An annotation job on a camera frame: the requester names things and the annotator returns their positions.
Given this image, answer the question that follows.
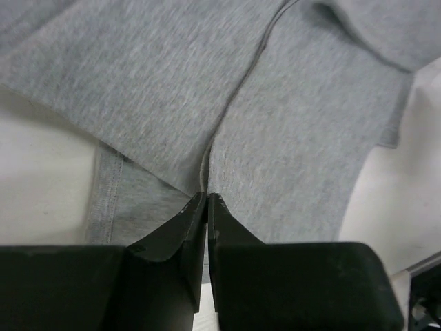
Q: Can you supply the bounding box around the grey tank top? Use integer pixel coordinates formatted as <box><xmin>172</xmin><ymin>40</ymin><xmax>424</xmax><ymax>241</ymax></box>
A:
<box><xmin>1</xmin><ymin>1</ymin><xmax>440</xmax><ymax>245</ymax></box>

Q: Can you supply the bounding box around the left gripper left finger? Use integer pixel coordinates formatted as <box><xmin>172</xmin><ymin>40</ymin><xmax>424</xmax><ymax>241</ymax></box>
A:
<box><xmin>1</xmin><ymin>192</ymin><xmax>206</xmax><ymax>330</ymax></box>

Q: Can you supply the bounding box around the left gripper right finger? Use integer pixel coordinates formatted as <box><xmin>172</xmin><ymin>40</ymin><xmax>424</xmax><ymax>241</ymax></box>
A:
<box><xmin>207</xmin><ymin>194</ymin><xmax>404</xmax><ymax>330</ymax></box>

